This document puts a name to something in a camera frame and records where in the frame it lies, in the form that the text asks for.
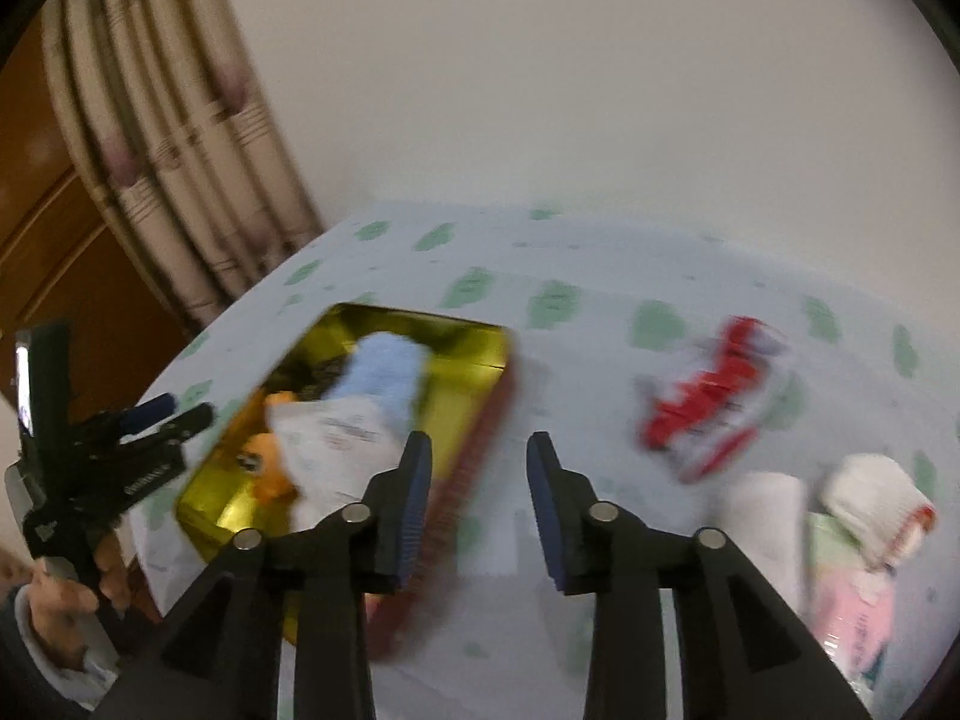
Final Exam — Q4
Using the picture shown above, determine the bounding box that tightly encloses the beige striped curtain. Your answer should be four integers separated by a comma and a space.
39, 0, 326, 332

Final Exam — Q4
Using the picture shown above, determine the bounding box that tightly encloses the light green soft item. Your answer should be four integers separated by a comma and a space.
806, 511, 863, 578

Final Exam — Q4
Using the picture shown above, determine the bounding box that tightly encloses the light blue sock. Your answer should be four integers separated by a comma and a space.
326, 331, 434, 452

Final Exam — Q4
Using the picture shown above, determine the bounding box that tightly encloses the brown wooden wardrobe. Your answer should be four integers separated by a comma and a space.
0, 26, 192, 428

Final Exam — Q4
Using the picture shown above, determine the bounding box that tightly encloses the orange big-eyed toy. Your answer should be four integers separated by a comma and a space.
238, 390, 302, 509

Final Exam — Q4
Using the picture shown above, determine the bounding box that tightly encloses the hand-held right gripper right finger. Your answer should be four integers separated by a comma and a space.
525, 431, 875, 720

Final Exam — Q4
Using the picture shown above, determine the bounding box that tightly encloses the person's left forearm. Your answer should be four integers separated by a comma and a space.
0, 581, 125, 720

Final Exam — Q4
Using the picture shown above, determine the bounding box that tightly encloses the white folded cloth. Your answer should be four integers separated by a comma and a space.
720, 471, 809, 616

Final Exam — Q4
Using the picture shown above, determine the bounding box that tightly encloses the green-printed bedsheet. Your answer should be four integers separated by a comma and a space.
127, 199, 960, 720

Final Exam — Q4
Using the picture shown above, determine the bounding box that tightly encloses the pink soft item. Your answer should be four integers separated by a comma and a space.
808, 561, 898, 680

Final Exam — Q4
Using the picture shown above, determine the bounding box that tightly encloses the gold metal tin box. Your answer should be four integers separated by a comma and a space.
174, 302, 522, 665

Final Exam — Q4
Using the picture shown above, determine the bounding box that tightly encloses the person's left hand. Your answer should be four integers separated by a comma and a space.
28, 529, 145, 672

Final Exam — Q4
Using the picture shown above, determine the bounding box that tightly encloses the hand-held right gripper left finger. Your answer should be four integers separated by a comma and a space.
90, 431, 434, 720

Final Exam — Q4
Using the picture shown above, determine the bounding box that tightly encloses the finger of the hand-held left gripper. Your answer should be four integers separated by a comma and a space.
112, 403, 216, 496
112, 392, 179, 437

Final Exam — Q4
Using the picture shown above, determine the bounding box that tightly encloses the red and white sock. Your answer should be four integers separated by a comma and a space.
634, 316, 797, 484

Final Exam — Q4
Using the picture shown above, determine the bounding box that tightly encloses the white sock with red trim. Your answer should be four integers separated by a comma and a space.
819, 453, 938, 569

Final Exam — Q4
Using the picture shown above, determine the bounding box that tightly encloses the white pink printed packet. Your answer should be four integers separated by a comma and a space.
265, 396, 407, 535

